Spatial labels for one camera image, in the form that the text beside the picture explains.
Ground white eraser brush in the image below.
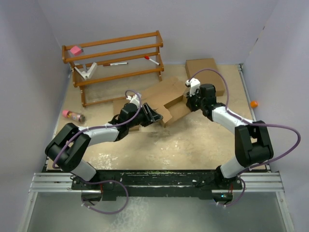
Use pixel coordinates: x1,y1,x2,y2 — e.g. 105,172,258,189
74,62,98,80

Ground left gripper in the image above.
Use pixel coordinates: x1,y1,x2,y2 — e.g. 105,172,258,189
127,103,162,129

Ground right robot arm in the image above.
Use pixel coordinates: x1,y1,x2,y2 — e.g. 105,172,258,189
185,79,274,189

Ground red capped marker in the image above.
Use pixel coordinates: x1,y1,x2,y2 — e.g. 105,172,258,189
144,56,160,66

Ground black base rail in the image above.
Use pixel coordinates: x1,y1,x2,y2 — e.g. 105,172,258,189
70,170,242,203

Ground black capped white marker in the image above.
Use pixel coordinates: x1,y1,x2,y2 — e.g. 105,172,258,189
103,62,128,67

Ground pink eraser block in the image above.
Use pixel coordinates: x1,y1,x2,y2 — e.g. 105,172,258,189
70,45,84,56

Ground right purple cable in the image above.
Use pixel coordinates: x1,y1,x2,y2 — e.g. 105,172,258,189
188,68,302,208

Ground small closed cardboard box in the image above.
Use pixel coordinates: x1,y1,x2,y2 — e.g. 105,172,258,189
113,99,140,132

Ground wooden rack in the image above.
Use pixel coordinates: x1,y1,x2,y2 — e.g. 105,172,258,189
61,30,164,107

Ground small pink capped bottle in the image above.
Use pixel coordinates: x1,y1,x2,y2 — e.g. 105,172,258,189
62,110,86,123

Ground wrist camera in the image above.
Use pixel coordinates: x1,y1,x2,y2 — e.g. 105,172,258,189
185,77,200,97
126,93,141,108

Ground large closed cardboard box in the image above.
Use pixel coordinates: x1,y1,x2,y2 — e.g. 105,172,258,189
185,58,225,97

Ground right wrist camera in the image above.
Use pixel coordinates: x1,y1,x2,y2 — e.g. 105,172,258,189
185,77,200,97

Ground orange ball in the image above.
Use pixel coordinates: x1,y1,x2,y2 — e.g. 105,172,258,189
250,101,258,108

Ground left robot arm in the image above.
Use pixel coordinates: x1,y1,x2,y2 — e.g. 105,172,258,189
45,103,163,189

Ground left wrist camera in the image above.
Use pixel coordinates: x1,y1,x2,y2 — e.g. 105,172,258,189
126,93,141,108

